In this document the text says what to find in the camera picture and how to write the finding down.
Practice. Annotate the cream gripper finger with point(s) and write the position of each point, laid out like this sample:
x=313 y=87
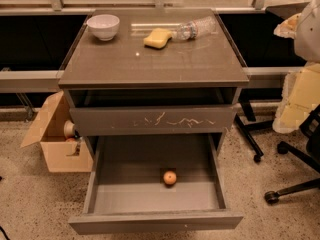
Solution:
x=300 y=95
x=287 y=29

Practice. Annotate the orange fruit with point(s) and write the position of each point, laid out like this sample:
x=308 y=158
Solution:
x=169 y=177

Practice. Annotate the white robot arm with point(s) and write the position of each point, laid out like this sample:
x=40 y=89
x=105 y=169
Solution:
x=301 y=90

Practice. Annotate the closed grey top drawer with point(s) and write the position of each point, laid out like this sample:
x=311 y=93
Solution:
x=153 y=120

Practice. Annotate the grey drawer cabinet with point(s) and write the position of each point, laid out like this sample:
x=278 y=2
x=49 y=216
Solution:
x=123 y=72

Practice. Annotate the open grey middle drawer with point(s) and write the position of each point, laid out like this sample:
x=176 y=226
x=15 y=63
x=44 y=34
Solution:
x=126 y=192

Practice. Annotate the black office chair base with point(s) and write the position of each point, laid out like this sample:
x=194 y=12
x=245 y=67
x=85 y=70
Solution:
x=311 y=129

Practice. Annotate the clear plastic water bottle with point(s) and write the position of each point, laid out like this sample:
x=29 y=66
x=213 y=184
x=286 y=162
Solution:
x=195 y=29

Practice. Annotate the yellow sponge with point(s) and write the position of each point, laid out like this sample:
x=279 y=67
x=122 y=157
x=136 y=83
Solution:
x=158 y=38

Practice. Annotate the white ceramic bowl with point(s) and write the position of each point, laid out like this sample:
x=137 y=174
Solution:
x=104 y=26

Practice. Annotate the white cup in box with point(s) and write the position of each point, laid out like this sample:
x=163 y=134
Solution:
x=69 y=129

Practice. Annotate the cardboard box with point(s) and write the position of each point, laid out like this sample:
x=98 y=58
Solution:
x=61 y=154

